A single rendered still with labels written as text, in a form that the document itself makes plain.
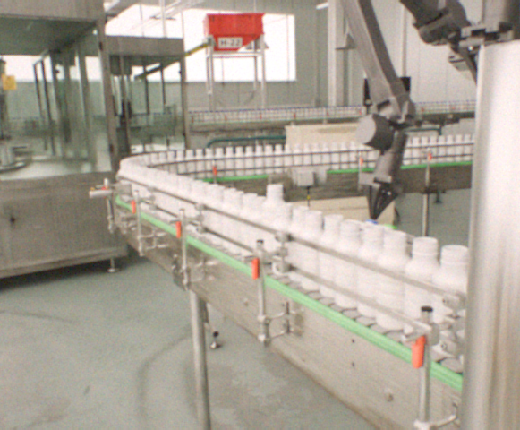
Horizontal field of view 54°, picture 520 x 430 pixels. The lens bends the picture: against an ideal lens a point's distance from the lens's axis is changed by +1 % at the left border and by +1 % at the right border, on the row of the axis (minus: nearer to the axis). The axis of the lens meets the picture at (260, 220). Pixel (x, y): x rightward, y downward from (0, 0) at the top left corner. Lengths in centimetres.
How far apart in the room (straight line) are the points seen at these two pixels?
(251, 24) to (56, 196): 472
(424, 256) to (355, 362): 25
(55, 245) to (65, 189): 48
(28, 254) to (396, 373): 391
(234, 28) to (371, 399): 747
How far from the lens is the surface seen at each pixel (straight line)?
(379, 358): 91
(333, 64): 1238
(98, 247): 462
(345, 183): 317
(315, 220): 104
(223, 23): 814
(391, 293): 88
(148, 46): 666
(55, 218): 451
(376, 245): 92
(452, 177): 350
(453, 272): 80
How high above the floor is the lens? 138
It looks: 12 degrees down
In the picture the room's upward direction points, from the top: 2 degrees counter-clockwise
